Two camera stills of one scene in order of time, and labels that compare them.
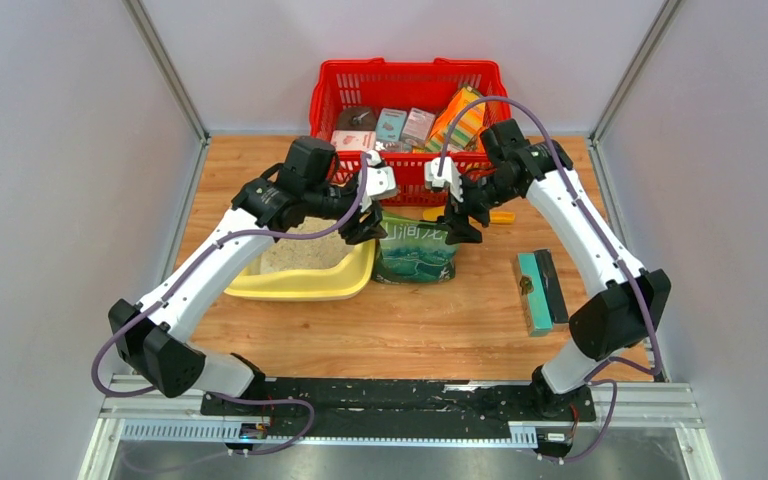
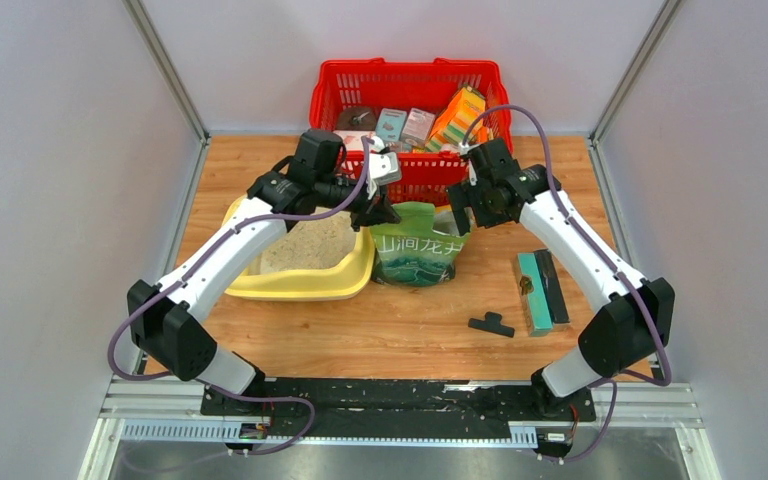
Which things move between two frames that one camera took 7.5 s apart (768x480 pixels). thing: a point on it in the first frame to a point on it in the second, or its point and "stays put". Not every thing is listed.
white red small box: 350,140 stays put
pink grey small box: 417,127 stays put
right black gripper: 458,219 to 482,218
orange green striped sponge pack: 466,127 stays put
